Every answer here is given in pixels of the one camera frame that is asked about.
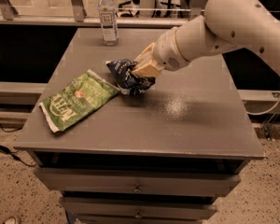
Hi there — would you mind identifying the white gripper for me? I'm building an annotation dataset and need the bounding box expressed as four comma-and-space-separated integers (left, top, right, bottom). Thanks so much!
132, 27, 189, 77

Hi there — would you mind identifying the blue Kettle chip bag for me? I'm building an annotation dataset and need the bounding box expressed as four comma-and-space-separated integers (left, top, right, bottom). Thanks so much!
106, 59, 156, 96

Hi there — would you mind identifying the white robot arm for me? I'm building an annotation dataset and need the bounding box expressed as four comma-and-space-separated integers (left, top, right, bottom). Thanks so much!
132, 0, 280, 77

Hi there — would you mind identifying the green jalapeno Kettle chip bag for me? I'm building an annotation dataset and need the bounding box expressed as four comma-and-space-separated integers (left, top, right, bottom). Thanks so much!
39, 69, 119, 133

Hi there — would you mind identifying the clear plastic water bottle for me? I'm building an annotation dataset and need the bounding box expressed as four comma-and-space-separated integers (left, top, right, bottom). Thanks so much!
98, 0, 119, 46

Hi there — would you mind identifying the grey wooden drawer cabinet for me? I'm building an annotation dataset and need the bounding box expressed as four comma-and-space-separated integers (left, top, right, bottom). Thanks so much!
12, 27, 265, 224

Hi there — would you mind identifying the upper grey drawer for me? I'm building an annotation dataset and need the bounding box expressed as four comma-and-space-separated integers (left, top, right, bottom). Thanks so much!
35, 168, 240, 197

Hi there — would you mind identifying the grey drawer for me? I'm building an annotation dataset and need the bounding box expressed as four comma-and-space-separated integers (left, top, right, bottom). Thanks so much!
60, 197, 217, 219
35, 168, 240, 197

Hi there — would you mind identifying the metal railing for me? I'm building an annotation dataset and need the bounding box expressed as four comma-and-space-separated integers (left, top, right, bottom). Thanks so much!
0, 0, 280, 30

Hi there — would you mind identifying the lower grey drawer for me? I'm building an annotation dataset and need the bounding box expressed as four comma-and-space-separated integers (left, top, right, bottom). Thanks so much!
60, 197, 217, 219

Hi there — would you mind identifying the white shoe tip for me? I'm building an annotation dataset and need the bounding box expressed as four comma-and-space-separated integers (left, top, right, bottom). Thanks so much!
3, 217, 21, 224

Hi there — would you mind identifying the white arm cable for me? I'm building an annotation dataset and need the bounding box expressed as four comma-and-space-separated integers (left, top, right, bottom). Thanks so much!
245, 77, 280, 117

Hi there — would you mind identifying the black floor cable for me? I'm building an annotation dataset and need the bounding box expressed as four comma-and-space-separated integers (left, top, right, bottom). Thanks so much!
0, 109, 36, 168

